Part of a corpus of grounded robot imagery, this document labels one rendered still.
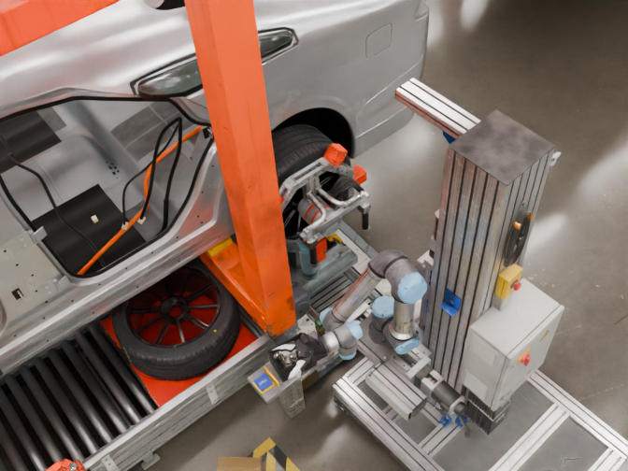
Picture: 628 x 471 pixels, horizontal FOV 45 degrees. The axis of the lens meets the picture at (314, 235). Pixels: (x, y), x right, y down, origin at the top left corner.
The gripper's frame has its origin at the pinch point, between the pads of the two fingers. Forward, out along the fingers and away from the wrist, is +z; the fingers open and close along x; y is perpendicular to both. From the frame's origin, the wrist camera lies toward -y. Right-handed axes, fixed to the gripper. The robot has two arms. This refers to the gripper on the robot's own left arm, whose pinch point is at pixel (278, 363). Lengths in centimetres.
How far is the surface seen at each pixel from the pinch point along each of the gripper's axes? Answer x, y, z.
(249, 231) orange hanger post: 50, -23, -14
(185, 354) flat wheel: 75, 64, 28
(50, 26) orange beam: 26, -145, 31
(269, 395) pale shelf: 38, 74, -1
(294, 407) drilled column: 47, 109, -14
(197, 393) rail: 62, 80, 30
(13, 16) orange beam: 24, -152, 39
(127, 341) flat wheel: 97, 61, 51
